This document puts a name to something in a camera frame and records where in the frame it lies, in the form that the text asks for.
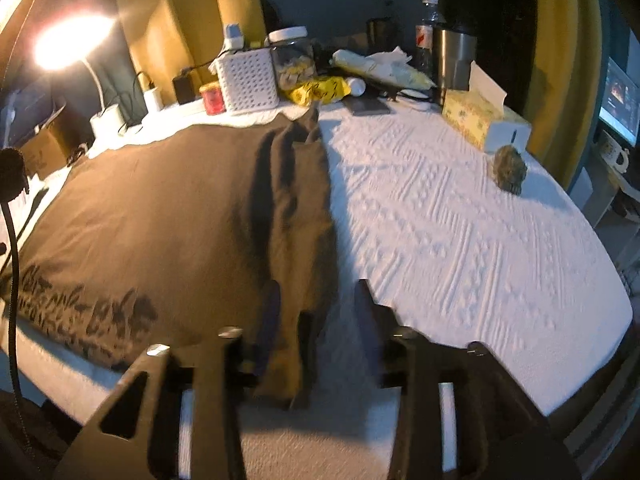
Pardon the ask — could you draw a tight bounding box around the black charger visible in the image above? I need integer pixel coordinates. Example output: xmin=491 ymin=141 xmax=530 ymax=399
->
xmin=172 ymin=74 xmax=197 ymax=106

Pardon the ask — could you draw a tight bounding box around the white mug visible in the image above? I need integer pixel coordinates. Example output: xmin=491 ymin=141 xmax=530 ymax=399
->
xmin=597 ymin=130 xmax=631 ymax=171

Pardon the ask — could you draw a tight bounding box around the yellow tissue box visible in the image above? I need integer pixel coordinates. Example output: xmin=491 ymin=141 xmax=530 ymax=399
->
xmin=442 ymin=60 xmax=532 ymax=153

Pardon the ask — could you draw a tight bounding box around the computer monitor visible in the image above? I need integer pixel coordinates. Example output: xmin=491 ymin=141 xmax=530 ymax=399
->
xmin=597 ymin=56 xmax=640 ymax=148

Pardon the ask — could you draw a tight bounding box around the glass jar with white lid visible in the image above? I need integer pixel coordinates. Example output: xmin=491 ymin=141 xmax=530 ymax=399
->
xmin=267 ymin=26 xmax=317 ymax=93

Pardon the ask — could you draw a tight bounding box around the olive crumpled cloth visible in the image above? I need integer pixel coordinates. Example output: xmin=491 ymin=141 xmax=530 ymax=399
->
xmin=487 ymin=144 xmax=528 ymax=195

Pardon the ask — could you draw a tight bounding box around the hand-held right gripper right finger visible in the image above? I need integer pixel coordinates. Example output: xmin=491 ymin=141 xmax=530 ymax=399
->
xmin=352 ymin=279 xmax=583 ymax=480

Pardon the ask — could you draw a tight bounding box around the white textured table cover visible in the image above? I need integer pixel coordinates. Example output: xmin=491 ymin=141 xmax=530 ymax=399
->
xmin=0 ymin=95 xmax=633 ymax=480

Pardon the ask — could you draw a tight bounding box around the red candle jar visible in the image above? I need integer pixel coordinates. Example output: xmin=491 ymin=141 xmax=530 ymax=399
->
xmin=199 ymin=81 xmax=226 ymax=116

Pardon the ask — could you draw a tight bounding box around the white plastic bag pile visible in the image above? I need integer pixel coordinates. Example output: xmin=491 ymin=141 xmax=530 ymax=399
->
xmin=331 ymin=46 xmax=436 ymax=90

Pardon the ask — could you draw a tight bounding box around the yellow plastic bag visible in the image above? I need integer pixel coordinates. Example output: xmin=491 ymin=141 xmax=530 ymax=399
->
xmin=285 ymin=76 xmax=352 ymax=107

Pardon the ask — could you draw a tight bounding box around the yellow curtain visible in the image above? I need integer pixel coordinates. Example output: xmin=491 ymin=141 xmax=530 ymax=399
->
xmin=110 ymin=0 xmax=266 ymax=96

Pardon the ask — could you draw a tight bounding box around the olive curtain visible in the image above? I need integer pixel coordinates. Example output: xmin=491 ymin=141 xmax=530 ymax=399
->
xmin=525 ymin=0 xmax=606 ymax=191

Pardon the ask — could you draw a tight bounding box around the steel tumbler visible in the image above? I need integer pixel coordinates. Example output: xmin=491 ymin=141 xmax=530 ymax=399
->
xmin=431 ymin=24 xmax=478 ymax=106

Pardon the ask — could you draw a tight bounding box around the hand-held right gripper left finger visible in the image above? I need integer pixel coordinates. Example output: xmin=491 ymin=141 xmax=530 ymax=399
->
xmin=52 ymin=280 xmax=288 ymax=480

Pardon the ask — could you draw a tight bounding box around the brown T-shirt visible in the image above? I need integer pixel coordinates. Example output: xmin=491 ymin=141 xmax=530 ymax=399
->
xmin=2 ymin=105 xmax=341 ymax=411

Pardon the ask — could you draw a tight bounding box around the white perforated basket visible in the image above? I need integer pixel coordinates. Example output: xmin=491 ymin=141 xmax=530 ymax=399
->
xmin=209 ymin=49 xmax=281 ymax=112

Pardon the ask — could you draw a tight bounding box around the dark smartphone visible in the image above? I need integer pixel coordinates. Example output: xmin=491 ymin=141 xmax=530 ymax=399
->
xmin=342 ymin=95 xmax=392 ymax=116

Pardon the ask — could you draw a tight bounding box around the clear plastic drink bottle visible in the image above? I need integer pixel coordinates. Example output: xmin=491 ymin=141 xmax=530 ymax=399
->
xmin=414 ymin=0 xmax=447 ymax=81

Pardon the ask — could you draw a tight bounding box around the dark glass cup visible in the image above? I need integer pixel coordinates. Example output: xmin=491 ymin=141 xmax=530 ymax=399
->
xmin=366 ymin=17 xmax=396 ymax=56

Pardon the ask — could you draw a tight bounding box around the white desk lamp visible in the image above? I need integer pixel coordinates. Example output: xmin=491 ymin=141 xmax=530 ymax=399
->
xmin=32 ymin=15 xmax=128 ymax=138

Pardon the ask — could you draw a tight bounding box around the cardboard box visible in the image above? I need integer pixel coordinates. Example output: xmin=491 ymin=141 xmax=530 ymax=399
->
xmin=17 ymin=120 xmax=71 ymax=181

